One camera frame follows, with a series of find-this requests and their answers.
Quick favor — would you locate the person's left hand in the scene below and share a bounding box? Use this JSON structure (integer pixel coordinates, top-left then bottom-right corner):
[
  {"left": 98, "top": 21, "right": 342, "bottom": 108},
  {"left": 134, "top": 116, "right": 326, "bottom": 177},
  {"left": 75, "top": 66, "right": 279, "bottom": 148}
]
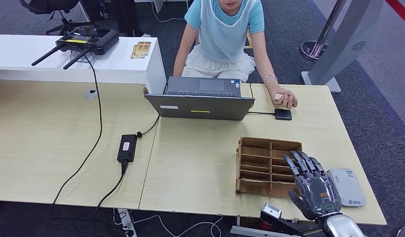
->
[{"left": 271, "top": 87, "right": 298, "bottom": 110}]

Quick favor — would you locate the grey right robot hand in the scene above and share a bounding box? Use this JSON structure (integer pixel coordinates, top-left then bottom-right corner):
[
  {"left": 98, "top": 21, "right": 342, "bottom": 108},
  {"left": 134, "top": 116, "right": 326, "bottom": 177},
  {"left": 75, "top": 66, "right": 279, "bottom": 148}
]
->
[{"left": 282, "top": 150, "right": 343, "bottom": 221}]

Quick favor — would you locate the white card reader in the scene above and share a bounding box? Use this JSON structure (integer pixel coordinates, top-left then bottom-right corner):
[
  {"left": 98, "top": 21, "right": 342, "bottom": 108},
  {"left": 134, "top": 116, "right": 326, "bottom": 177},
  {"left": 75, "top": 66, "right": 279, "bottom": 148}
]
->
[{"left": 327, "top": 168, "right": 367, "bottom": 208}]

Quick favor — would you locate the brown wooden card organizer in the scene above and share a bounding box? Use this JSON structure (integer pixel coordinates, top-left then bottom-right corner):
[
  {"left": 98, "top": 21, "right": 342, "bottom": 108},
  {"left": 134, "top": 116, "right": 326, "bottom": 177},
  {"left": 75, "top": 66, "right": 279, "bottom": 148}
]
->
[{"left": 235, "top": 136, "right": 303, "bottom": 198}]

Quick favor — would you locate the person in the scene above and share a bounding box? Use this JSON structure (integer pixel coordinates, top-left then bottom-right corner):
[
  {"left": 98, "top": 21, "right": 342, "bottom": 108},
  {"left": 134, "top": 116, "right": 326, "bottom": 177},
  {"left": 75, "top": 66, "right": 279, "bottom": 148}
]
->
[
  {"left": 112, "top": 0, "right": 151, "bottom": 37},
  {"left": 173, "top": 0, "right": 298, "bottom": 110}
]

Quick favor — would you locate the small black square device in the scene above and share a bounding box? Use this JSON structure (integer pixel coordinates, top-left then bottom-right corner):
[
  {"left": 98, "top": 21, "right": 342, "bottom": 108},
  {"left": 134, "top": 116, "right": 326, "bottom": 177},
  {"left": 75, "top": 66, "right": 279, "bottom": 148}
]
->
[{"left": 274, "top": 109, "right": 293, "bottom": 121}]

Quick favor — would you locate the yellow floor tape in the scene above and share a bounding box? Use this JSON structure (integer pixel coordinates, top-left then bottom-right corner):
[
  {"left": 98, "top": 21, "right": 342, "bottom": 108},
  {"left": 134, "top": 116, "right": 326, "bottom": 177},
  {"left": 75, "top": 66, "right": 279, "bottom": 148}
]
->
[{"left": 244, "top": 29, "right": 254, "bottom": 50}]

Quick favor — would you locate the white metal desk leg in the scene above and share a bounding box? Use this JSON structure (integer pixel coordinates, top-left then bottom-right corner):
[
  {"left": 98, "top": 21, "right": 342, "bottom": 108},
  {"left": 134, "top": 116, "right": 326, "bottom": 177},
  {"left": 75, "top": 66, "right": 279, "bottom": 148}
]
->
[{"left": 230, "top": 226, "right": 301, "bottom": 237}]

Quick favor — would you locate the grey laptop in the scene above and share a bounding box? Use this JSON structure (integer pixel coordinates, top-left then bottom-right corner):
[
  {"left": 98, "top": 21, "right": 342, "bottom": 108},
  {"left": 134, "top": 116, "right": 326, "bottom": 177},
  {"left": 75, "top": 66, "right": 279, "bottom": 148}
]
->
[{"left": 145, "top": 76, "right": 256, "bottom": 121}]

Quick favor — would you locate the grey kiosk stand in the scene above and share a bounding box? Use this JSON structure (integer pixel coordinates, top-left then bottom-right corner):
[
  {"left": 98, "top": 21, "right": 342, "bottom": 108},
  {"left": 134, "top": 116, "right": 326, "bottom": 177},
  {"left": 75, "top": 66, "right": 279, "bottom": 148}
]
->
[{"left": 300, "top": 0, "right": 385, "bottom": 94}]

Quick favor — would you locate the black power adapter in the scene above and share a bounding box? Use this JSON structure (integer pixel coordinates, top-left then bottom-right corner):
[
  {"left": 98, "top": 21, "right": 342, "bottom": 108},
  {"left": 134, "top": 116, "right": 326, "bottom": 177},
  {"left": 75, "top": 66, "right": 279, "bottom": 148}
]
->
[{"left": 116, "top": 134, "right": 138, "bottom": 163}]

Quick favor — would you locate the white counter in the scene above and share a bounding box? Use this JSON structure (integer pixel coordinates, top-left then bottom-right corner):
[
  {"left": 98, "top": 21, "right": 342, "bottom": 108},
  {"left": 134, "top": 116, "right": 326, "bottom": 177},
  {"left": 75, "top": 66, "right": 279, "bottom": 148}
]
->
[{"left": 0, "top": 34, "right": 167, "bottom": 95}]

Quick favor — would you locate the white power strip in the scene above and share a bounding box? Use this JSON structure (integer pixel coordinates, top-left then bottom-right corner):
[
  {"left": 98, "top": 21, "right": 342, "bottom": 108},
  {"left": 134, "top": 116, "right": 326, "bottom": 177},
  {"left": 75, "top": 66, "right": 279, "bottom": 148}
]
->
[{"left": 116, "top": 209, "right": 138, "bottom": 237}]

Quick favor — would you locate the black remote controller with antennas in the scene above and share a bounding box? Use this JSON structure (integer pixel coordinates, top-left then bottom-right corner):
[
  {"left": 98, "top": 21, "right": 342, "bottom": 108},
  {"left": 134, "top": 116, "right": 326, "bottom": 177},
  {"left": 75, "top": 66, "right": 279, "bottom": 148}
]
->
[{"left": 31, "top": 28, "right": 120, "bottom": 70}]

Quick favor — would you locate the black office chair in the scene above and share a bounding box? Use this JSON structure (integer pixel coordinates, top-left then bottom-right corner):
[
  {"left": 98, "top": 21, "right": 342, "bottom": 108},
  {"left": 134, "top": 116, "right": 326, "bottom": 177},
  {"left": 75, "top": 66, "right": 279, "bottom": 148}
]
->
[{"left": 19, "top": 0, "right": 100, "bottom": 36}]

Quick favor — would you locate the thin black device cable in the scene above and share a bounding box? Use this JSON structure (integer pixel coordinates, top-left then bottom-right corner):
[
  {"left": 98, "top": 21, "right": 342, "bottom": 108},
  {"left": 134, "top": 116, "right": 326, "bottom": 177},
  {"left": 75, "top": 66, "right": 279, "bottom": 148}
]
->
[{"left": 247, "top": 83, "right": 276, "bottom": 116}]

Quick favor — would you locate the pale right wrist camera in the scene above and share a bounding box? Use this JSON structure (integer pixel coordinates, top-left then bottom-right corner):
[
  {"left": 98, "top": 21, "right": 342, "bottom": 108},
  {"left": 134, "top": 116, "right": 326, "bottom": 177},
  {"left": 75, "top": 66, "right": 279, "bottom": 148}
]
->
[{"left": 260, "top": 203, "right": 322, "bottom": 237}]

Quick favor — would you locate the silver stanchion post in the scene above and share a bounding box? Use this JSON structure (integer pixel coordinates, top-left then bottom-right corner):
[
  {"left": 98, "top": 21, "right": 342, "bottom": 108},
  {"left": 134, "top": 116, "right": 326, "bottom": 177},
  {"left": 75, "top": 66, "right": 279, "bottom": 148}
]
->
[{"left": 299, "top": 0, "right": 348, "bottom": 62}]

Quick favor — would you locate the black laptop charging cable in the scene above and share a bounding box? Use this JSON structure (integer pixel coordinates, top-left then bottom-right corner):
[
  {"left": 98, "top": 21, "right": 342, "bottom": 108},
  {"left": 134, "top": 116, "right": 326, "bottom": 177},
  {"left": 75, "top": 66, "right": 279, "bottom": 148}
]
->
[{"left": 136, "top": 114, "right": 160, "bottom": 139}]

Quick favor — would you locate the white cable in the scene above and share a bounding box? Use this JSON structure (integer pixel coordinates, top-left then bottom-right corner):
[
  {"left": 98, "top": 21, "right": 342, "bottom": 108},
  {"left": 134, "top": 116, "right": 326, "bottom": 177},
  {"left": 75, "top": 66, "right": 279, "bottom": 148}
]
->
[{"left": 133, "top": 215, "right": 223, "bottom": 237}]

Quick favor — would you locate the black adapter mains cable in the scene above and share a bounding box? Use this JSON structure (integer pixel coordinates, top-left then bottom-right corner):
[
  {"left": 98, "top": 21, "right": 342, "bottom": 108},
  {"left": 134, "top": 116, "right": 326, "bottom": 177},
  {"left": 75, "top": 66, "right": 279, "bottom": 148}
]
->
[{"left": 94, "top": 161, "right": 129, "bottom": 212}]

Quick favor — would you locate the black controller cable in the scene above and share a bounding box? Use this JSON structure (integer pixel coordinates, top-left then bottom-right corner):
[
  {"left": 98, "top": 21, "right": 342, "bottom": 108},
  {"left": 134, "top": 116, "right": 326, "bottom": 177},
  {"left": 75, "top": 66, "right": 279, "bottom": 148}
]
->
[{"left": 52, "top": 55, "right": 103, "bottom": 206}]

